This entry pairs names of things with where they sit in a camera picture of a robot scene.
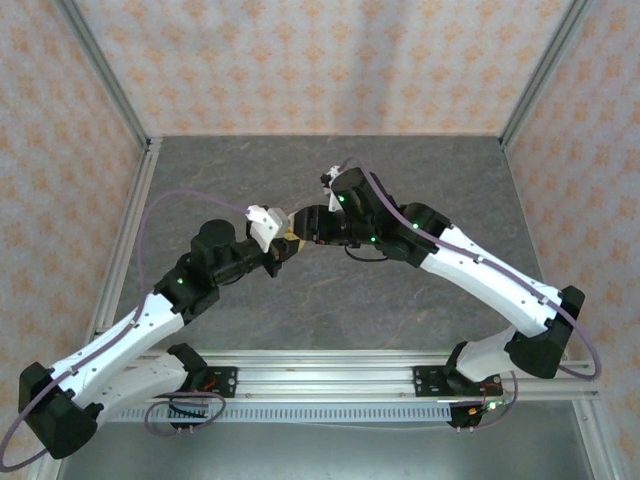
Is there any grey metal panel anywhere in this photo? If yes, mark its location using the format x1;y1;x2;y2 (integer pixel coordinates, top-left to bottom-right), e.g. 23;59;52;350
59;422;599;480

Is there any small green LED board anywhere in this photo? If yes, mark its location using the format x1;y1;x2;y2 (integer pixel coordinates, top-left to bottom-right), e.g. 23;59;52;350
467;394;516;417

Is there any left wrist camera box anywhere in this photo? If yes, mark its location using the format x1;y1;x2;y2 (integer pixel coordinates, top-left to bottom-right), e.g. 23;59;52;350
244;203;292;254

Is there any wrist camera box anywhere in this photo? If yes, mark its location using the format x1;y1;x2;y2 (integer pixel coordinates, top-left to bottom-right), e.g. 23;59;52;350
318;163;346;211
244;203;292;254

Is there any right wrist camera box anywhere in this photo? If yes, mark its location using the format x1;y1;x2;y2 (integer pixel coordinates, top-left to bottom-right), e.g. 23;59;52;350
318;163;346;211

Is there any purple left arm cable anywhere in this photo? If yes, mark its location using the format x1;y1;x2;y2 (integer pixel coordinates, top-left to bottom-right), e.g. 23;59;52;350
0;191;250;471

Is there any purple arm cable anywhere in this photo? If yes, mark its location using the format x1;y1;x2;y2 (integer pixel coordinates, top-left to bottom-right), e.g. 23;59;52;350
0;191;250;471
338;157;603;432

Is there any aluminium side rail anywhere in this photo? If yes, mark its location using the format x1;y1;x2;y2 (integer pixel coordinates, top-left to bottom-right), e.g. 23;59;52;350
92;138;164;346

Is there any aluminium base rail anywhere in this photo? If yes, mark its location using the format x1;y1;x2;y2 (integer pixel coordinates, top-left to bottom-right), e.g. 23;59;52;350
89;348;601;402

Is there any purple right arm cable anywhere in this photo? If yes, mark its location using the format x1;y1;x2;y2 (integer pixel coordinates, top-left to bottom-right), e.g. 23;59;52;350
338;157;603;432

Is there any slotted grey cable tray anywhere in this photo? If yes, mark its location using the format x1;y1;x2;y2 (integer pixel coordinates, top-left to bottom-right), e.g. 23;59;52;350
107;403;454;424

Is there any aluminium frame post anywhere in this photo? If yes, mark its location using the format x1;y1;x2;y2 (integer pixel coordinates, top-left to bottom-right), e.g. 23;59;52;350
54;0;151;151
499;0;596;151

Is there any aluminium lower frame rail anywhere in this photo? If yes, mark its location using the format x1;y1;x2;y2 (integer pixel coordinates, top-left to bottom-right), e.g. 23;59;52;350
572;399;621;480

